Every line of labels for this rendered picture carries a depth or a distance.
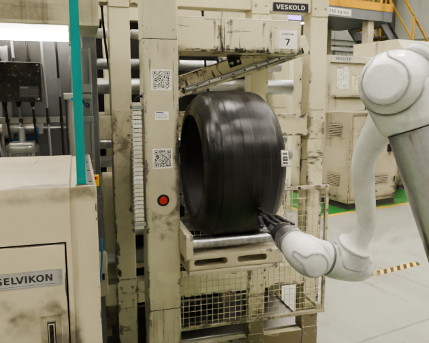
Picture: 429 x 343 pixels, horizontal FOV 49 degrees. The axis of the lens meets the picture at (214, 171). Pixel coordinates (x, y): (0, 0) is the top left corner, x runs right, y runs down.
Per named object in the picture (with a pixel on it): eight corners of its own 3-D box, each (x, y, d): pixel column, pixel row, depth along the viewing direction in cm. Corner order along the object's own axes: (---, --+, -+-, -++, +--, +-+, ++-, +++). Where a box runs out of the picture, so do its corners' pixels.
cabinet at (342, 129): (348, 210, 608) (353, 112, 588) (317, 201, 658) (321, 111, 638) (398, 203, 651) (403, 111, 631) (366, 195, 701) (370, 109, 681)
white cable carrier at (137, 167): (135, 229, 180) (131, 102, 173) (133, 226, 185) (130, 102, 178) (146, 228, 182) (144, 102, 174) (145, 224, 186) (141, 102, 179)
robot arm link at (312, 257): (273, 256, 145) (309, 265, 150) (295, 281, 131) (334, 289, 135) (286, 224, 143) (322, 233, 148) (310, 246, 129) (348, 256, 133)
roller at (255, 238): (189, 237, 179) (186, 237, 183) (191, 248, 178) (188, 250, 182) (276, 229, 188) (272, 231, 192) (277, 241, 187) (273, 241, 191)
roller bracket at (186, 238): (186, 261, 175) (186, 235, 173) (166, 232, 213) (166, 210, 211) (195, 260, 176) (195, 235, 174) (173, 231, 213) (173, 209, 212)
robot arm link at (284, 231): (281, 231, 144) (274, 224, 149) (279, 258, 146) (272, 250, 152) (308, 229, 146) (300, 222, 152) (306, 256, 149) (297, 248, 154)
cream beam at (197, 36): (169, 51, 198) (168, 14, 196) (159, 56, 222) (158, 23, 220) (302, 54, 214) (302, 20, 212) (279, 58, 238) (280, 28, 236)
